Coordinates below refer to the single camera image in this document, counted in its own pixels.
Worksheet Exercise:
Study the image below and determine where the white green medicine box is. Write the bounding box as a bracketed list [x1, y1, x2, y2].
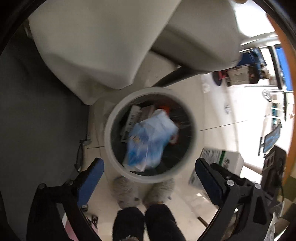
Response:
[188, 146, 244, 193]

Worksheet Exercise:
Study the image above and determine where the blue snack bag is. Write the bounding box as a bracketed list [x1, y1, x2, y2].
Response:
[123, 108, 179, 172]

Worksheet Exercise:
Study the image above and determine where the white toothpaste box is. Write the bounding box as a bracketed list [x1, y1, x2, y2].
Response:
[120, 105, 155, 143]

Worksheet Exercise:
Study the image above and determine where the white round trash bin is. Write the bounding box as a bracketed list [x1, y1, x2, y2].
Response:
[104, 87, 198, 184]

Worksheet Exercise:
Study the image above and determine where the right black trouser leg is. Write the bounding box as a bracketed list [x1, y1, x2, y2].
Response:
[145, 204, 186, 241]

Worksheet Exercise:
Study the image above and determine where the right grey fuzzy slipper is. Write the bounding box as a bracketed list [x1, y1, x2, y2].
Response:
[142, 179, 175, 208]

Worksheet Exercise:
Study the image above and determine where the grey fuzzy slipper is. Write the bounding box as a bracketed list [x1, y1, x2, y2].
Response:
[142, 179, 175, 208]
[112, 176, 140, 209]

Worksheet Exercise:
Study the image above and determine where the left grey fuzzy slipper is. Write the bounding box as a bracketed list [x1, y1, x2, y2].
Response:
[112, 176, 140, 209]

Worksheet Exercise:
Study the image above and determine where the dark grey sofa seat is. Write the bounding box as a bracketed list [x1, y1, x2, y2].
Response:
[1, 27, 89, 240]

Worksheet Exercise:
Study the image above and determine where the crumpled foil wrapper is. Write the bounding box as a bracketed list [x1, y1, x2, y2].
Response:
[224, 104, 231, 114]

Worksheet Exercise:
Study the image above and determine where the black red flip-flop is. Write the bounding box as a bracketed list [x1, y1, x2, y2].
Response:
[212, 70, 227, 86]

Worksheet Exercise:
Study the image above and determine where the blue white box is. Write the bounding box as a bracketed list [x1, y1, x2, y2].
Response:
[226, 48, 271, 86]

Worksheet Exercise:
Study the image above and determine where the round orange-rimmed table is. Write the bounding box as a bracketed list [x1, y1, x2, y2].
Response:
[266, 14, 295, 206]

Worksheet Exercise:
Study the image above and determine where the grey padded chair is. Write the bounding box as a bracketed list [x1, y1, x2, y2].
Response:
[138, 0, 243, 86]

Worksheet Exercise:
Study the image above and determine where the white cloth on chair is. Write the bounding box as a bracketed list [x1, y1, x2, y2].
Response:
[28, 1, 179, 105]

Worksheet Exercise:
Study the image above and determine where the black cable on floor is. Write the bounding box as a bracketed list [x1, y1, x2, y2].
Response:
[74, 138, 90, 172]

